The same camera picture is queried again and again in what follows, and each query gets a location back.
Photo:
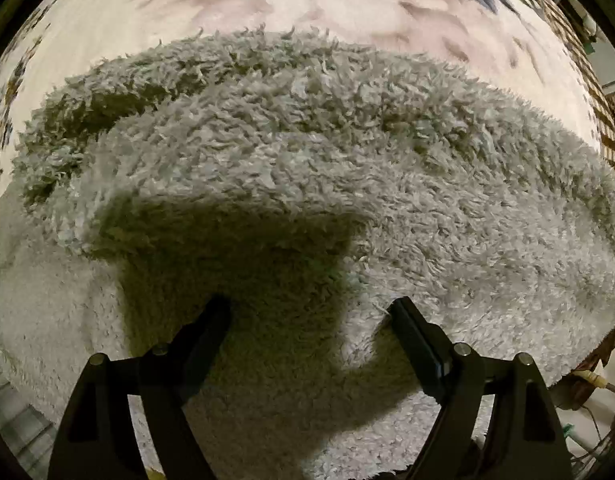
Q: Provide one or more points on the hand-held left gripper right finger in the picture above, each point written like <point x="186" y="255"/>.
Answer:
<point x="421" y="345"/>

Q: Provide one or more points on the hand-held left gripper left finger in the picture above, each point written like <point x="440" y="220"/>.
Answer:
<point x="207" y="332"/>

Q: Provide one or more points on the grey fluffy towel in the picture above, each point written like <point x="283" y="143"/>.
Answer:
<point x="307" y="170"/>

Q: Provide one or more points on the floral printed blanket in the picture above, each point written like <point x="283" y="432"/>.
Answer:
<point x="307" y="5"/>

